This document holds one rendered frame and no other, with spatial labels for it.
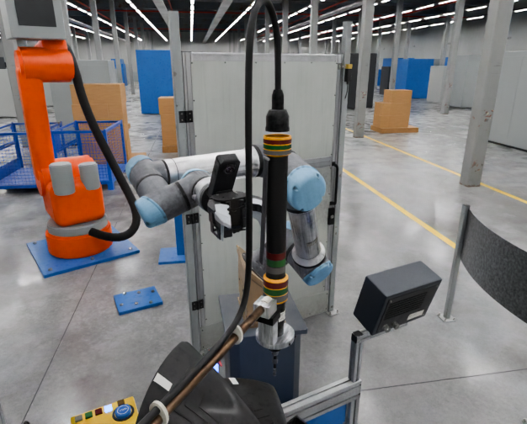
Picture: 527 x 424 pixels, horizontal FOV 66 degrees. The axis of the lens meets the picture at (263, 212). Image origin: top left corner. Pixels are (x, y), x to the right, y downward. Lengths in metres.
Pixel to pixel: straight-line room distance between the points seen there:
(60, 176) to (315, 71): 2.67
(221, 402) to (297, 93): 2.22
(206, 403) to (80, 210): 3.89
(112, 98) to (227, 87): 6.16
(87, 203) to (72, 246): 0.46
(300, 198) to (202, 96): 1.47
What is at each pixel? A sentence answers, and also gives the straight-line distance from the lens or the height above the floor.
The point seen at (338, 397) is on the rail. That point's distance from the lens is 1.60.
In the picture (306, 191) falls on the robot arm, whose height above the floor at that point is 1.61.
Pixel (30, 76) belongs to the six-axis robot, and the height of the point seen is 1.83.
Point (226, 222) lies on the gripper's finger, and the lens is 0.71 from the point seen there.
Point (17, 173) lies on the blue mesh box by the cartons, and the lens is 7.45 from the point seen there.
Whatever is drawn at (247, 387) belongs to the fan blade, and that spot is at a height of 1.16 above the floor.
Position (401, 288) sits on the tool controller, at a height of 1.23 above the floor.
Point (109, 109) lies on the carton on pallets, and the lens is 8.63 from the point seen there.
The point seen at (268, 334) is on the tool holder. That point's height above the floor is 1.49.
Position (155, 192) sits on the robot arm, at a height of 1.65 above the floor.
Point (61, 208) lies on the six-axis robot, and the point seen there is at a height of 0.59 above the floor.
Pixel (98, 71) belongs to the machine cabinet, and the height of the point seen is 1.78.
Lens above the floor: 1.93
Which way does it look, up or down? 20 degrees down
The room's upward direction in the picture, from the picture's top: straight up
